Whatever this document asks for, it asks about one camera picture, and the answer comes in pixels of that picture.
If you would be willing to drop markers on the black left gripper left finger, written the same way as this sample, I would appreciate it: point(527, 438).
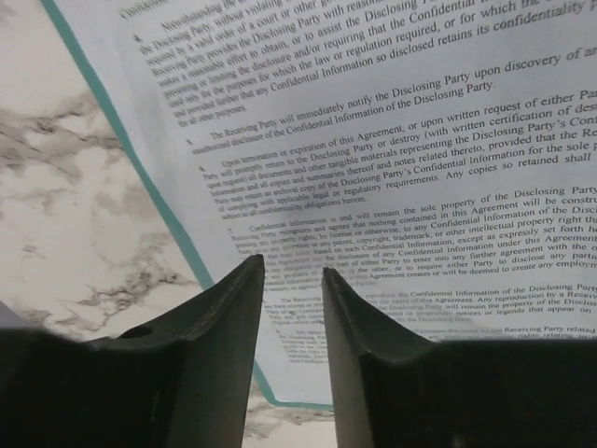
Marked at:
point(181, 379)

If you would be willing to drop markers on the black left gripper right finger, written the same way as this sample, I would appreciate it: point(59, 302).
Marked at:
point(393, 388)

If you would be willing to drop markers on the teal plastic folder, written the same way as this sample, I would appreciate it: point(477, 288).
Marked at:
point(140, 177)

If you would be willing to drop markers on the single printed paper sheet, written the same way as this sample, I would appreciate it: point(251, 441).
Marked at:
point(440, 155)

